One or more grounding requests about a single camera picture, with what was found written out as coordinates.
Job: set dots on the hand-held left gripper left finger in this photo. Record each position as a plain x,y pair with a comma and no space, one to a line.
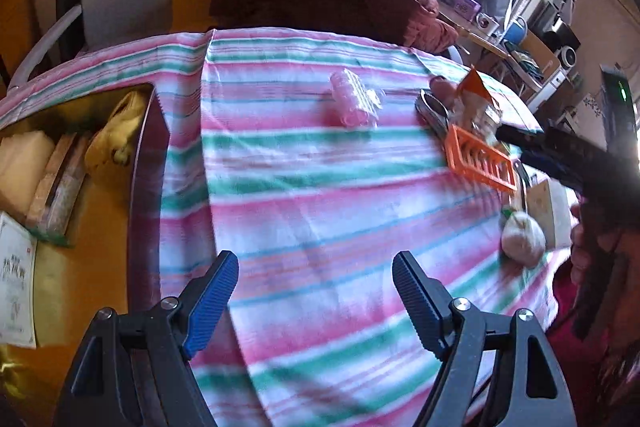
215,302

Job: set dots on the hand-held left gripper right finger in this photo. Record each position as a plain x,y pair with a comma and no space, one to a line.
415,302

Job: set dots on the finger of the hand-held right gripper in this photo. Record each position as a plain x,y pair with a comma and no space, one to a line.
525,137
550,169

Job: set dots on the white box with brown side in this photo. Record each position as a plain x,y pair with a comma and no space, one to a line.
550,212

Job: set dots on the orange plastic rack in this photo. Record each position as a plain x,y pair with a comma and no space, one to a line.
456,147

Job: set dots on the orange white packet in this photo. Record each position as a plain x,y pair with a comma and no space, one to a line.
472,89

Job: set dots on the white round bundle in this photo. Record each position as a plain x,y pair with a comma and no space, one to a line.
522,239

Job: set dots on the eyeglasses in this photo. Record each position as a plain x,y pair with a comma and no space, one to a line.
432,112

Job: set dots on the gold tin box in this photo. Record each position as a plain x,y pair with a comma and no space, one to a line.
85,257

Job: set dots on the pink plastic-wrapped packet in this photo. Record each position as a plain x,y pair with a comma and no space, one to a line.
350,99

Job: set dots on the person's right forearm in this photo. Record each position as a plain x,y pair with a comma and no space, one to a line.
565,307

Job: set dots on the person's right hand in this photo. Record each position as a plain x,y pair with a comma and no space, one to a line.
578,252

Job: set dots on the black speaker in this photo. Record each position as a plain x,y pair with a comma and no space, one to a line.
560,39

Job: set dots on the white mug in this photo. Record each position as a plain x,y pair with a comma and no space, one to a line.
486,24

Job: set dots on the striped tablecloth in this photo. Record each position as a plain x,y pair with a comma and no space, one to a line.
310,207

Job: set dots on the purple box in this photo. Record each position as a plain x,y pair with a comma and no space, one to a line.
466,3

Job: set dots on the brown snack packet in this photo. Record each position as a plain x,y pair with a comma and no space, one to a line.
60,187

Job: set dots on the yellow soft toy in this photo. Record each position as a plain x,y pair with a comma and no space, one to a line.
112,137

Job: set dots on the flat white box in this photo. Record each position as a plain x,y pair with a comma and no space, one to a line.
15,277

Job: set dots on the beige packet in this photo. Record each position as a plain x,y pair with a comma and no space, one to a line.
22,167

